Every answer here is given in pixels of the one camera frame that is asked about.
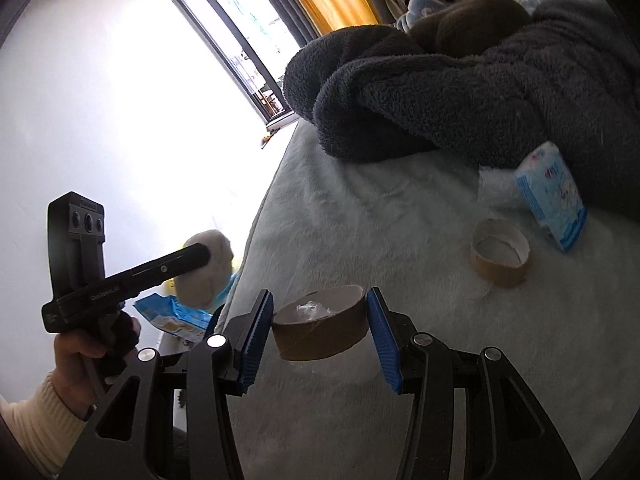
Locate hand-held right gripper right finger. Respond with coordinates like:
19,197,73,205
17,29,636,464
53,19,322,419
366,287,583,480

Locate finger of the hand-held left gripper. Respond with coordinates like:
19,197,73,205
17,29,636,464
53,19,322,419
122,243,211,303

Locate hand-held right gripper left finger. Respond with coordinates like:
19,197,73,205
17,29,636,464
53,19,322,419
60,288,275,480

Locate white paper wad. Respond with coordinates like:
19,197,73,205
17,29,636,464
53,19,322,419
175,230,235,309

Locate brown tape roll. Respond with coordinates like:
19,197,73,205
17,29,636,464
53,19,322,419
271,284,371,362
470,218,532,289

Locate clear plastic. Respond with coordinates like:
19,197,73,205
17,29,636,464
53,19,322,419
476,164,523,207

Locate blue tissue pack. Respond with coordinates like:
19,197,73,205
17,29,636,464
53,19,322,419
515,141,588,252

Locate person's left forearm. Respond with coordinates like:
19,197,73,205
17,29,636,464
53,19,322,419
0,372,91,478

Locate person's left hand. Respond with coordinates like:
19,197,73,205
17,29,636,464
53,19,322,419
50,331,111,418

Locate blue printed packet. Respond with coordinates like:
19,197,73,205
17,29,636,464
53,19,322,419
134,294,221,345

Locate dark grey fleece blanket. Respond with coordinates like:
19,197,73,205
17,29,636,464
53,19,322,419
282,0,640,221

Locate glass balcony door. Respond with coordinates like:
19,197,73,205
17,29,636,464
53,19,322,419
155,0,301,133

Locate brown pillow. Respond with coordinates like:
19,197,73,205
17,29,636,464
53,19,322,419
407,0,533,58

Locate blue cloud-patterned duvet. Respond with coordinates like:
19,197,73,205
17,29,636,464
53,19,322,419
395,0,546,31

